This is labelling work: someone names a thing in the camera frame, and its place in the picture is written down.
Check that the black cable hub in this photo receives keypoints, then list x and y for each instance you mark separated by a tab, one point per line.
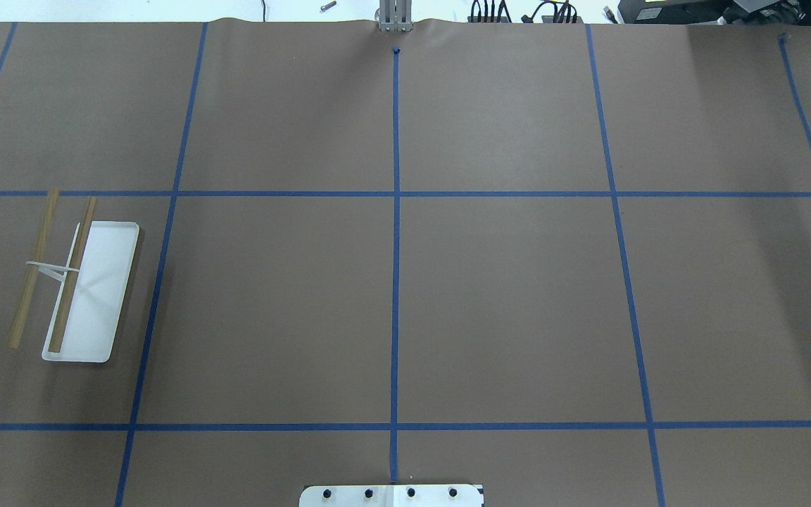
543	13

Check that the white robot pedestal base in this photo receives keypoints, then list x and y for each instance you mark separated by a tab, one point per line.
393	495

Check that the aluminium frame post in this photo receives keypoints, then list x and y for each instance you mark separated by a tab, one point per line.
395	16

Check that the black monitor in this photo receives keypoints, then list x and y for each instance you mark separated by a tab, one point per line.
731	12

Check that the white towel rack with wooden bars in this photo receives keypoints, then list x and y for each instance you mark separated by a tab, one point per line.
92	286

